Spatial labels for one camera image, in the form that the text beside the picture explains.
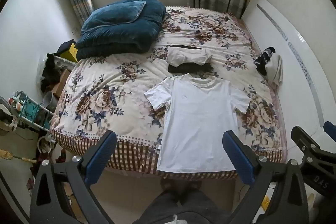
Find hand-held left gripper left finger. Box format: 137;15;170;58
30;130;117;224

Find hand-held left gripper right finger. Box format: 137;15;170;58
222;130;310;224

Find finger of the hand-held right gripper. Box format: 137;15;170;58
291;126;336;162
323;121;336;137

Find white t-shirt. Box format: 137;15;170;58
144;73;252;173

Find pile of black clothes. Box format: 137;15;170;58
41;53;63;93

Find floral bed blanket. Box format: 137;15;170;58
49;6;286;180

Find person's legs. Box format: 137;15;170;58
139;179;233;224

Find cream garment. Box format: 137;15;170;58
265;54;283;89

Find grey bucket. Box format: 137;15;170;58
43;91;58;112

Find cardboard box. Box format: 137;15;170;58
52;69;71;98

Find teal storage rack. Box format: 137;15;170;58
12;91;54;132

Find yellow broom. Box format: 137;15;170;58
0;150;37;164

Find black and white garment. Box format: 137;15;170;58
253;47;276;75

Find folded dark garment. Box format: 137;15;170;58
167;44;213;74

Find white headboard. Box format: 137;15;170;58
241;0;336;161

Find folded blue quilt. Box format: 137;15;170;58
76;0;166;60

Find folded beige garment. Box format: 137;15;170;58
166;46;213;66

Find blue velvet pillow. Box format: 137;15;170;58
83;0;146;30

